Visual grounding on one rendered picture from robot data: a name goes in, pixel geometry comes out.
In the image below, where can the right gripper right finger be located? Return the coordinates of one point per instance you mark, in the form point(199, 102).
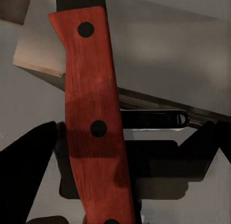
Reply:
point(222, 136)

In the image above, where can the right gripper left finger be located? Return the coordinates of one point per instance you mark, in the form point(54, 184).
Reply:
point(22, 166)

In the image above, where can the parer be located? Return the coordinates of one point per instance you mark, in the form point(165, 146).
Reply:
point(94, 128)

